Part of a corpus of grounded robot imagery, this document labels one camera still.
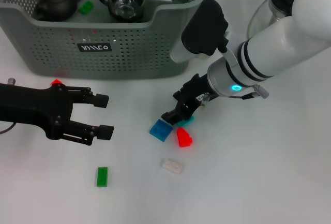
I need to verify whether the grey perforated storage bin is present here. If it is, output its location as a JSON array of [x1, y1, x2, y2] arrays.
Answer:
[[0, 0, 209, 80]]

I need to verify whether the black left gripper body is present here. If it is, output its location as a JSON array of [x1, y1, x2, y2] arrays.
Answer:
[[0, 83, 75, 140]]

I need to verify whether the dark clay teapot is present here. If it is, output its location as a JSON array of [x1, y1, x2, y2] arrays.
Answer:
[[33, 0, 84, 22]]

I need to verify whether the wrist cable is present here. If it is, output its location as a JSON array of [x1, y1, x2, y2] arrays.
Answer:
[[196, 83, 270, 109], [0, 78, 17, 135]]

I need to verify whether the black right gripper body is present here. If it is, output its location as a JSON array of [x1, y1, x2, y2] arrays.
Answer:
[[172, 73, 217, 111]]

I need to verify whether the teal square building block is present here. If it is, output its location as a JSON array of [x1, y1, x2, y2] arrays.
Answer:
[[176, 115, 197, 128]]

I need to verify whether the white flat plate block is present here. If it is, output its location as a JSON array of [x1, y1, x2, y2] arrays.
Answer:
[[160, 158, 185, 175]]

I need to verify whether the bright red slope block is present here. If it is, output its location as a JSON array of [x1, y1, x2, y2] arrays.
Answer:
[[176, 127, 194, 148]]

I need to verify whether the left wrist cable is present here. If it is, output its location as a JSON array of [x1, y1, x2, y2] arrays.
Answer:
[[0, 78, 17, 135]]

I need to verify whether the green building block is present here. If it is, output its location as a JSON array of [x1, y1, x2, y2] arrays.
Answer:
[[97, 166, 109, 188], [79, 1, 94, 15]]

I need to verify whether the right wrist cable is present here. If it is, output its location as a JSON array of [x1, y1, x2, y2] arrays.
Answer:
[[196, 83, 270, 109]]

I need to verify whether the blue square building block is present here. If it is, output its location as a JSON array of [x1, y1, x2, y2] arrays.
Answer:
[[149, 119, 174, 144]]

